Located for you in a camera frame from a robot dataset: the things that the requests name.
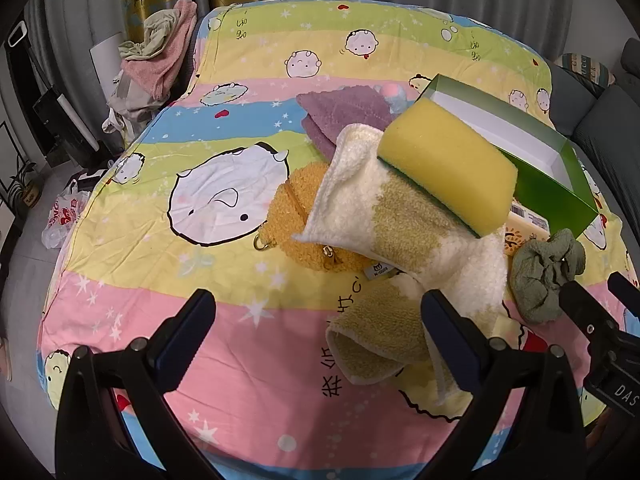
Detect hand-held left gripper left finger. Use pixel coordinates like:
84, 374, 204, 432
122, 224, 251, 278
55, 288, 217, 480

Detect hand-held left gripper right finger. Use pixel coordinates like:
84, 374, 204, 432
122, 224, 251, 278
417, 290, 586, 480

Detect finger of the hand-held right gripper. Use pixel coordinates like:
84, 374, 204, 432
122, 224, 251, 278
559, 280, 623, 361
607, 271, 640, 311

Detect green cloth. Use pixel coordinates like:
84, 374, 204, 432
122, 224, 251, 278
510, 228, 587, 323

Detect blue orange patterned sock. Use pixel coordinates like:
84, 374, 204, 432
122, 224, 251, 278
502, 200, 551, 256

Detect green cardboard box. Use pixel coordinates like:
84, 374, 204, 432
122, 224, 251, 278
410, 74, 599, 239

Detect white green fuzzy towel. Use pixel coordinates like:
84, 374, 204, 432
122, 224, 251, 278
292, 123, 511, 408

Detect yellow green sponge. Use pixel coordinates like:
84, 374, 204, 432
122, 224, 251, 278
376, 97, 519, 239

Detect purple towel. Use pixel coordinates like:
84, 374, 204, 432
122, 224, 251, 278
296, 87, 401, 131
301, 117, 346, 161

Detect grey sofa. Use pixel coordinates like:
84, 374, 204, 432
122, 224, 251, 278
547, 35, 640, 221

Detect white red plastic bag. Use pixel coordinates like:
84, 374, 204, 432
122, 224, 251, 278
41, 180, 93, 250

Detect patterned cushion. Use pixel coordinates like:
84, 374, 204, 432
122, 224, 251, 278
555, 52, 617, 96

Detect grey white clothes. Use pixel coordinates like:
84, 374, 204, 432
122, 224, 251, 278
102, 70, 166, 133

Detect black flat box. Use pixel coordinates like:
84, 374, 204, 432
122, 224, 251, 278
32, 85, 103, 168

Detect printed cartoon blanket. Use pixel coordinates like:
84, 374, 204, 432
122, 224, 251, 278
35, 0, 640, 480

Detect pink towel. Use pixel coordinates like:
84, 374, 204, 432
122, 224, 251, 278
122, 0, 198, 101

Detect pale green garment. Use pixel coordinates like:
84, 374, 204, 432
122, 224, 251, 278
119, 9, 181, 58

